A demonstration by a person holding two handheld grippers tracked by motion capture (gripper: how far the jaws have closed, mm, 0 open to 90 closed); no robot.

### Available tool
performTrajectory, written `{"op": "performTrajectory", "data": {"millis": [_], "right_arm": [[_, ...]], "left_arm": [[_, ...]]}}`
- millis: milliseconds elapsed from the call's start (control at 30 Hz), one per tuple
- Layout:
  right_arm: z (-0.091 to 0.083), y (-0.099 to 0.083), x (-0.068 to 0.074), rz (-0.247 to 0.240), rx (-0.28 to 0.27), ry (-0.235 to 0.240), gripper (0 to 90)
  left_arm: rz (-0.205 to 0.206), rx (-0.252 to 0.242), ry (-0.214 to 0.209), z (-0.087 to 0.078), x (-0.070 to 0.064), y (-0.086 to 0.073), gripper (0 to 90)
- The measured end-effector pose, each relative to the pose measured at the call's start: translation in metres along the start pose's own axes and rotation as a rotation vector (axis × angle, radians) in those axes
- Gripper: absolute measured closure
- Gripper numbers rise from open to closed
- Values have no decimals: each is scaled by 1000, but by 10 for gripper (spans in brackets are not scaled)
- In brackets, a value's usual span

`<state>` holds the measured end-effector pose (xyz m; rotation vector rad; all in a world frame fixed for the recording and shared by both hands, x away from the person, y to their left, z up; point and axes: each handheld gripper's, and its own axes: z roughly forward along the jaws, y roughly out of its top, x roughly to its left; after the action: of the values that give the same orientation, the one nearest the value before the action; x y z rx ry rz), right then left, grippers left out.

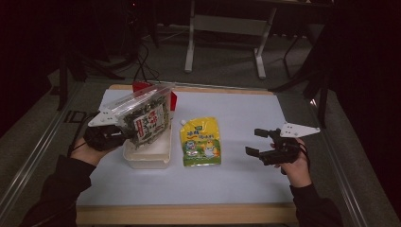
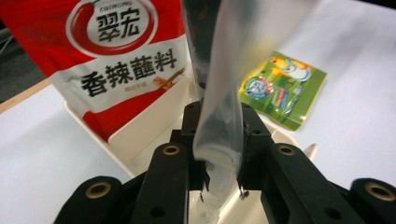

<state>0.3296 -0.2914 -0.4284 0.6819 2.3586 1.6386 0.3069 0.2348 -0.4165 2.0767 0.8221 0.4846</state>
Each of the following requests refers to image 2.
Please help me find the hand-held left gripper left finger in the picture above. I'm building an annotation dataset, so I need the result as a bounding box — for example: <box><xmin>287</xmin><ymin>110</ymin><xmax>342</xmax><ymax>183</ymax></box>
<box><xmin>169</xmin><ymin>100</ymin><xmax>210</xmax><ymax>192</ymax></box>

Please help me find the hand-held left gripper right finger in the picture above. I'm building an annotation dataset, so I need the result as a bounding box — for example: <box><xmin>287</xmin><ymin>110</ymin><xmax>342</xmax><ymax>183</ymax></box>
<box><xmin>237</xmin><ymin>102</ymin><xmax>276</xmax><ymax>191</ymax></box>

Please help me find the white two-compartment container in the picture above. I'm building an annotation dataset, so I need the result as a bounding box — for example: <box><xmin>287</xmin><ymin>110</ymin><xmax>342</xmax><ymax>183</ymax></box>
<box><xmin>63</xmin><ymin>73</ymin><xmax>319</xmax><ymax>224</ymax></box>

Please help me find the clear dried seaweed packet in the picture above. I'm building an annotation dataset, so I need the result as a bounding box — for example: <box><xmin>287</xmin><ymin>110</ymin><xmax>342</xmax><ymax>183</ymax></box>
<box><xmin>181</xmin><ymin>0</ymin><xmax>316</xmax><ymax>224</ymax></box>

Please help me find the yellow-green spout pouch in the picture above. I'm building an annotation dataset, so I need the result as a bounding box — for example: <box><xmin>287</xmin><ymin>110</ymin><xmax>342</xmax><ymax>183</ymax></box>
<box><xmin>237</xmin><ymin>50</ymin><xmax>329</xmax><ymax>132</ymax></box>

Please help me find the red seasoning packet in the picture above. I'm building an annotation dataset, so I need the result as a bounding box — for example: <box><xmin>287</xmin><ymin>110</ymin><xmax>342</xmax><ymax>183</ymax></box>
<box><xmin>0</xmin><ymin>0</ymin><xmax>193</xmax><ymax>143</ymax></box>

